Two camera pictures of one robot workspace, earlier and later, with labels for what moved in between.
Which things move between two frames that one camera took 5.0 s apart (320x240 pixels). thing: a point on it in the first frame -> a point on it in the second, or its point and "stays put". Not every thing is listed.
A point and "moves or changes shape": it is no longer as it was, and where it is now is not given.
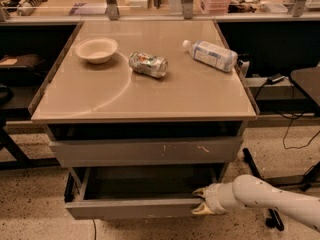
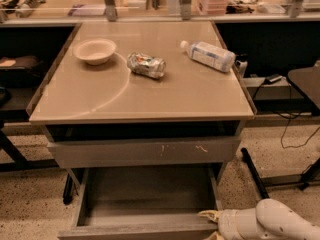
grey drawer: (134, 192) moves or changes shape
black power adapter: (275, 78) stays put
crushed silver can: (148, 65) stays put
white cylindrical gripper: (211, 199) -> (227, 223)
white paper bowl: (96, 50) stays put
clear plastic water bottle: (212, 54) stays put
